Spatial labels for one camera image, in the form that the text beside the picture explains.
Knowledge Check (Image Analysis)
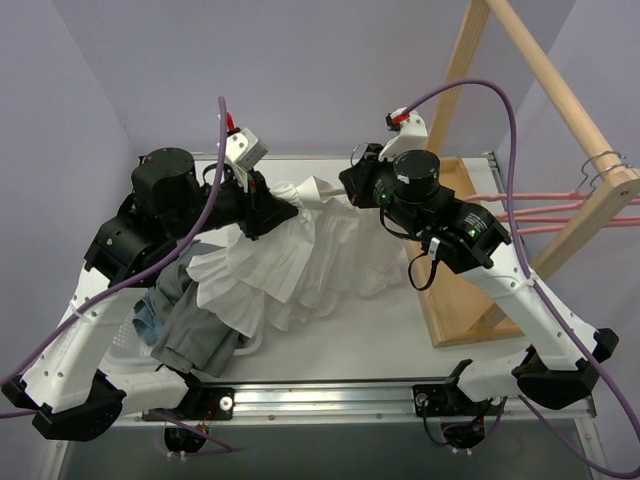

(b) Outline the wooden hanger with metal hook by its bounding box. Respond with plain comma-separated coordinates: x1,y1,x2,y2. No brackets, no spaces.
312,143,371,201

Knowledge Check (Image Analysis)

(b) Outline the white skirt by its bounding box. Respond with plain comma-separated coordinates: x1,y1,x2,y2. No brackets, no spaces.
187,176,404,338

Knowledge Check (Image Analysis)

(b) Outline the pink hanger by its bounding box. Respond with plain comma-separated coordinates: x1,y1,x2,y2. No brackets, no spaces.
462,192,640,204
494,214,640,237

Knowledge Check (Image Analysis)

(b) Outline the grey pleated skirt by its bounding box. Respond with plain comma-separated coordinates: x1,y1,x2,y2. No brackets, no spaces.
150,242,244,378

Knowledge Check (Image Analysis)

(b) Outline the blue denim skirt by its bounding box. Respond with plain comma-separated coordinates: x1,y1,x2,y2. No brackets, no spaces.
132,295,163,346

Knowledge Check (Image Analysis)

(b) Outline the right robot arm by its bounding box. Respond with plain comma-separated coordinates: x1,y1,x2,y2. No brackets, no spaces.
339,144,619,413

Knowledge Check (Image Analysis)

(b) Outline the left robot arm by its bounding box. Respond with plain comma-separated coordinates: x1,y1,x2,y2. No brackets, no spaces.
1,147,298,442

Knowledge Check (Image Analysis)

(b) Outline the wooden clothes rack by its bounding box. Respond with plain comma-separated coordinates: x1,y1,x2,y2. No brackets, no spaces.
419,1,639,348

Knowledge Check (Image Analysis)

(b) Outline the white plastic basket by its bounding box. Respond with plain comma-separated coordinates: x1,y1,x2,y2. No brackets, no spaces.
106,310,262,367

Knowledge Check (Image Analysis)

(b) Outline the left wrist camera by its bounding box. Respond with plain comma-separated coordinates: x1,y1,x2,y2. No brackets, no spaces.
225,128,268,175

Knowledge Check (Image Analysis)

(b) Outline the aluminium front rail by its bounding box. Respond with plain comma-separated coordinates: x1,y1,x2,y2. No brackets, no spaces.
114,382,596,421

